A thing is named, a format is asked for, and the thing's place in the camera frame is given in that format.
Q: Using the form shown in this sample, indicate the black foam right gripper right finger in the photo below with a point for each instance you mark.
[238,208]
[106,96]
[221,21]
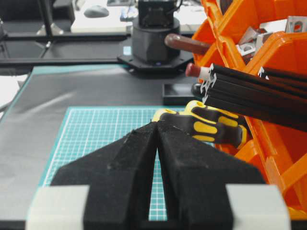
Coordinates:
[194,177]

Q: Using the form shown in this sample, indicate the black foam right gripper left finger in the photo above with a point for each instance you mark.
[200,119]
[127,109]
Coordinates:
[119,176]

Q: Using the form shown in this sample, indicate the black aluminium extrusion frame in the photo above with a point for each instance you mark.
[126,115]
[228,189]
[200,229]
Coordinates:
[256,97]

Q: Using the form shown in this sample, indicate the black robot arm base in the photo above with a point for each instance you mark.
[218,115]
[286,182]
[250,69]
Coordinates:
[148,51]

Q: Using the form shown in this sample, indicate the orange plastic container rack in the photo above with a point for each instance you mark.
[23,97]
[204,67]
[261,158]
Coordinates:
[279,152]

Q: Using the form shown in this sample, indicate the green grid cutting mat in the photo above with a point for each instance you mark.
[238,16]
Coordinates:
[85,129]

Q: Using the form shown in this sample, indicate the small black tray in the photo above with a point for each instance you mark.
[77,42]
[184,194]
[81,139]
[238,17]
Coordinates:
[178,93]

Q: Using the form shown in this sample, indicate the black table mat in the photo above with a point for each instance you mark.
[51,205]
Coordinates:
[30,125]

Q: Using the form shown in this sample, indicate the silver corner brackets pile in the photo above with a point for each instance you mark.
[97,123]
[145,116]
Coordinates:
[253,39]

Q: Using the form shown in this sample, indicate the grey computer mouse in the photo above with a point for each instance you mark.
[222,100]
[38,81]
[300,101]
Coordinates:
[96,11]

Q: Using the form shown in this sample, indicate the black round handled tool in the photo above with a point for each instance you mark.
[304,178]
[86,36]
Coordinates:
[196,90]

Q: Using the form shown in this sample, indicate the red brown handled tool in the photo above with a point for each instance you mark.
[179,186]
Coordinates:
[193,70]

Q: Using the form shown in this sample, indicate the dark brown handled tool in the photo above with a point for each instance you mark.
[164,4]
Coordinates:
[179,42]

